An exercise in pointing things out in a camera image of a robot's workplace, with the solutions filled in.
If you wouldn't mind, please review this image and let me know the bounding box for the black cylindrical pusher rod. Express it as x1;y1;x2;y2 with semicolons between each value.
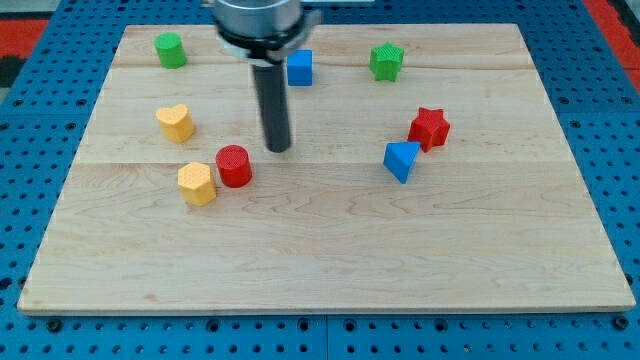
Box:
251;63;291;153

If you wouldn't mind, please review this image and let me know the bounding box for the green star block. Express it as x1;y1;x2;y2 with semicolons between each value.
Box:
369;42;405;82

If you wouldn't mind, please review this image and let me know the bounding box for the blue triangle block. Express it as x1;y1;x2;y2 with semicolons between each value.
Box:
383;142;420;184

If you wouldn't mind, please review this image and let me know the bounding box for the red star block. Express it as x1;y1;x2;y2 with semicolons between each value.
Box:
407;107;450;153

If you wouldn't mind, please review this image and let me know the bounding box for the blue cube block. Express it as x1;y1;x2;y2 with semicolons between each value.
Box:
286;49;313;86

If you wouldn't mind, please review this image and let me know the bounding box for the red cylinder block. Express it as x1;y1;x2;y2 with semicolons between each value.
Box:
215;144;252;188

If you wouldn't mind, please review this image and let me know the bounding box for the green cylinder block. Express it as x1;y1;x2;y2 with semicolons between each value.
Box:
154;32;187;69

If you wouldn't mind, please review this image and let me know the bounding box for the yellow heart block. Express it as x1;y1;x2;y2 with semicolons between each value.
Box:
155;104;195;143

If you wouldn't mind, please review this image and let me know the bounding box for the yellow hexagon block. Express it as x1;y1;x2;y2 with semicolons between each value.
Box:
177;162;217;206

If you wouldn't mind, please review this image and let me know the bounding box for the light wooden board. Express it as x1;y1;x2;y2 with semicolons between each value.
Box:
18;24;635;316

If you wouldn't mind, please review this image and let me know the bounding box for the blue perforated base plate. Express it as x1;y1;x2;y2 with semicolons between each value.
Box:
1;1;639;359

